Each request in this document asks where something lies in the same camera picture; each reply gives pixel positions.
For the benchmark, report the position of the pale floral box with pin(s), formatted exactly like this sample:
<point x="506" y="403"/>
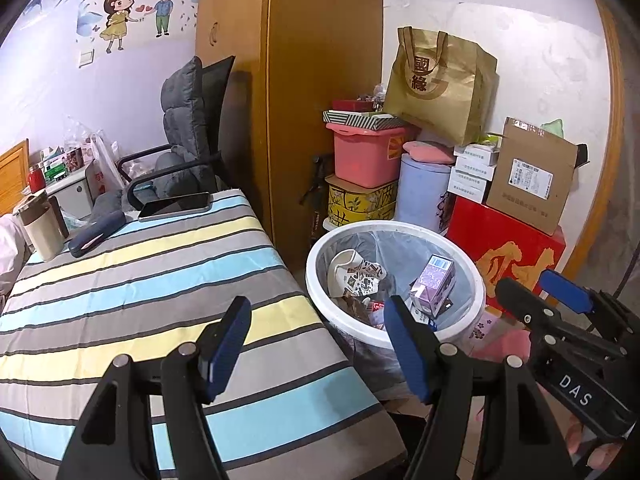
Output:
<point x="487" y="327"/>

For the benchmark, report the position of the dark brown wrapper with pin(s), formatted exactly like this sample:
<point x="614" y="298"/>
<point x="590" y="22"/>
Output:
<point x="357" y="307"/>

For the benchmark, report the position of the white wall switch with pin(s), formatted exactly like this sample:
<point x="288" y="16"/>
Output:
<point x="86" y="58"/>

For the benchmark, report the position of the wooden door frame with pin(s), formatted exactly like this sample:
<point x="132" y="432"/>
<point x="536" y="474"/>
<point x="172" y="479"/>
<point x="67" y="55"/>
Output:
<point x="617" y="110"/>

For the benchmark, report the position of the pink plastic bucket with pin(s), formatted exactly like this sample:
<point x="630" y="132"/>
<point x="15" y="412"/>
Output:
<point x="360" y="160"/>

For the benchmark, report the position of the green and white box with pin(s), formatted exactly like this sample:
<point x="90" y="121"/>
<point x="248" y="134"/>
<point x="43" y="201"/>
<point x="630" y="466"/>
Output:
<point x="55" y="169"/>

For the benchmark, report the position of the pale green crumpled bag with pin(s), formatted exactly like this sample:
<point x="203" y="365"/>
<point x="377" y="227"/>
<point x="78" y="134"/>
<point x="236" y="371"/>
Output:
<point x="75" y="222"/>

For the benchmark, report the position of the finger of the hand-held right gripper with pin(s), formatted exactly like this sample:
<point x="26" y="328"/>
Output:
<point x="520" y="300"/>
<point x="565" y="290"/>

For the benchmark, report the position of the lavender cylindrical bin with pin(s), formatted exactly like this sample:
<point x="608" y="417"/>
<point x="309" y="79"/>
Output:
<point x="420" y="190"/>

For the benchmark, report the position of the gold paper bag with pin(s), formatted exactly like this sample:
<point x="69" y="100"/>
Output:
<point x="440" y="90"/>

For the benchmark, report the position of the striped tablecloth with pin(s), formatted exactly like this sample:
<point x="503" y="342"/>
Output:
<point x="150" y="280"/>

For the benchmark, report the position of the purple drink carton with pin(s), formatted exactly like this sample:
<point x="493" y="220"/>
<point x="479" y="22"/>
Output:
<point x="432" y="285"/>

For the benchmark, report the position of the clear plastic bag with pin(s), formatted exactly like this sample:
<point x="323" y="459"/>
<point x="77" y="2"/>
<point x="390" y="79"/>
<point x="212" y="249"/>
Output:
<point x="77" y="132"/>

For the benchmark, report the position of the white nightstand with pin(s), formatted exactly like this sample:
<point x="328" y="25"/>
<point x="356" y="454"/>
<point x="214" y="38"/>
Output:
<point x="77" y="190"/>

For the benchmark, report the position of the wooden bed headboard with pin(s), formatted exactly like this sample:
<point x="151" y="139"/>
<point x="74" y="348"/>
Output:
<point x="12" y="175"/>

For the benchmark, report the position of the patterned paper cup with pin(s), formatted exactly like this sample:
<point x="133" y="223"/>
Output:
<point x="350" y="272"/>

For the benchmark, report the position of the small white box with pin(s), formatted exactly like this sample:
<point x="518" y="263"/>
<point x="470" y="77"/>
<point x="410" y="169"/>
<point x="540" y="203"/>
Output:
<point x="467" y="191"/>
<point x="475" y="153"/>
<point x="472" y="173"/>

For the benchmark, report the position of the black office chair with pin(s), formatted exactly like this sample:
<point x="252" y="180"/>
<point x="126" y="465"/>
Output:
<point x="222" y="100"/>

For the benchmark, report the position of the white round trash bin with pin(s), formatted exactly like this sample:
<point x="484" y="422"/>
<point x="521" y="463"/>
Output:
<point x="350" y="327"/>

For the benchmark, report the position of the yellow patterned box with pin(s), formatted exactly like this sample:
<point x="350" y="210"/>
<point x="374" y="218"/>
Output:
<point x="350" y="202"/>

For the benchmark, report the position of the person's right hand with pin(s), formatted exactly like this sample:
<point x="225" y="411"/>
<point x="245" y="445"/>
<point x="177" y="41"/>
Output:
<point x="602" y="455"/>

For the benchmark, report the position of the navy glasses case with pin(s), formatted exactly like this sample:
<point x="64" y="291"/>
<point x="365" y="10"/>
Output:
<point x="95" y="235"/>

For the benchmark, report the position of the striped flat box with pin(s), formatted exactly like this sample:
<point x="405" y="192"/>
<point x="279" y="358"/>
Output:
<point x="360" y="120"/>

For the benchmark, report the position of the pink bin lid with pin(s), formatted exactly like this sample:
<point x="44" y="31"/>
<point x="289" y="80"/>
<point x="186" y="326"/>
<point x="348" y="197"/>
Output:
<point x="430" y="151"/>

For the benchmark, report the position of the wooden wardrobe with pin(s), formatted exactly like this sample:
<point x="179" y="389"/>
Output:
<point x="320" y="60"/>

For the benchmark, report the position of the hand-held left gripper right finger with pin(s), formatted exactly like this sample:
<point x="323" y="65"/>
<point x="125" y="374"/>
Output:
<point x="407" y="350"/>

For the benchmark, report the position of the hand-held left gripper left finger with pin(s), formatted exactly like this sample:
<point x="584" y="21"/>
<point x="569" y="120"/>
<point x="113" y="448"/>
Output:
<point x="227" y="350"/>

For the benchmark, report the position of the light green plastic bag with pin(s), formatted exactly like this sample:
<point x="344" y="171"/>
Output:
<point x="552" y="129"/>

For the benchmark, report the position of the dark red box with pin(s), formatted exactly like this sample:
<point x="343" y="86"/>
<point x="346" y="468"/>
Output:
<point x="352" y="105"/>

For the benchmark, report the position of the grey chair cushion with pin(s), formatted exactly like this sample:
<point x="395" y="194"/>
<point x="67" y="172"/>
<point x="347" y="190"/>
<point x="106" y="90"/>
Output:
<point x="185" y="110"/>

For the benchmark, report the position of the black smartphone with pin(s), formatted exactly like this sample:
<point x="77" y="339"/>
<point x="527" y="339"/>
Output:
<point x="175" y="206"/>

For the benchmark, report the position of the brown cardboard box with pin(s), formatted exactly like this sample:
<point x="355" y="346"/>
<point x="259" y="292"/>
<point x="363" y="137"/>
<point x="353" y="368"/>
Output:
<point x="530" y="180"/>

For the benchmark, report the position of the cartoon couple wall sticker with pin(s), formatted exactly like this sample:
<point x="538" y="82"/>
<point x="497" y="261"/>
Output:
<point x="120" y="15"/>

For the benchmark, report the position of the white plastic bag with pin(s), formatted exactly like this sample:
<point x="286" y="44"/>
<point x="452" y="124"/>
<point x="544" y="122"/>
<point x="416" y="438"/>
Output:
<point x="102" y="170"/>

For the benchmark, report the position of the red bottle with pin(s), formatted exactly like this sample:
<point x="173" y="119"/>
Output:
<point x="36" y="180"/>

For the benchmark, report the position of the red box with gold print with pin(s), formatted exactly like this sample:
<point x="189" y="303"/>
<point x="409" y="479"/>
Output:
<point x="500" y="225"/>

